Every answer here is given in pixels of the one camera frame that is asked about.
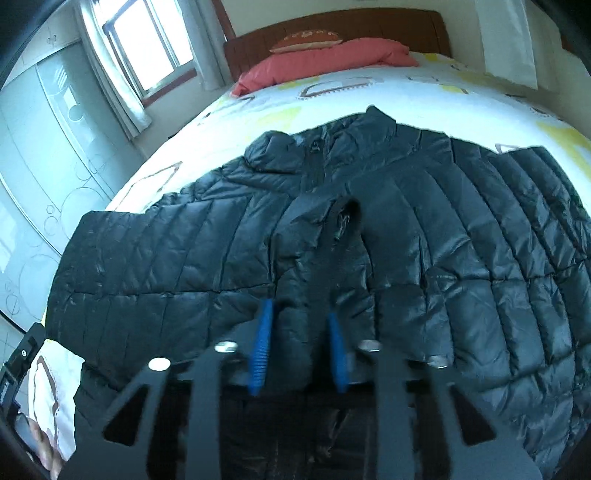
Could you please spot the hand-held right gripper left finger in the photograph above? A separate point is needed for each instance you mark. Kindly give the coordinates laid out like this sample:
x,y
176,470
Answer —
x,y
261,346

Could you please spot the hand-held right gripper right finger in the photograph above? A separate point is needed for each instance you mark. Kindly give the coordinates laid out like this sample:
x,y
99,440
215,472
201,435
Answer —
x,y
337,350

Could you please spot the black puffer jacket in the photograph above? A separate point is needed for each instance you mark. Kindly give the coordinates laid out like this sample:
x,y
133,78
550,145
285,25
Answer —
x,y
415,254

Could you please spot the glossy white wardrobe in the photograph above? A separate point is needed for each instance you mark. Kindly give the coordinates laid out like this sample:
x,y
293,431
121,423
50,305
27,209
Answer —
x,y
46,138

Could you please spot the white patterned bed sheet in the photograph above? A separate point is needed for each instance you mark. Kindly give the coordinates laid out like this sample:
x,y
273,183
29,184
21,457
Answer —
x,y
323,99

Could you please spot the red pillow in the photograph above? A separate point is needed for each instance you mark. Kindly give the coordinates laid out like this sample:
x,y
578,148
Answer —
x,y
323,60

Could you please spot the orange patterned pillow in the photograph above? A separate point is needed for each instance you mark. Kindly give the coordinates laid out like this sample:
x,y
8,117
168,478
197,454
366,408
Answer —
x,y
304,39

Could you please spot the brown wooden headboard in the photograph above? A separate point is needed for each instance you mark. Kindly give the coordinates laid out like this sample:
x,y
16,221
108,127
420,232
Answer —
x,y
369,25

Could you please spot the window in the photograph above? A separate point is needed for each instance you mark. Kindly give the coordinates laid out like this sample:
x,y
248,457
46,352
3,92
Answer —
x,y
138,37

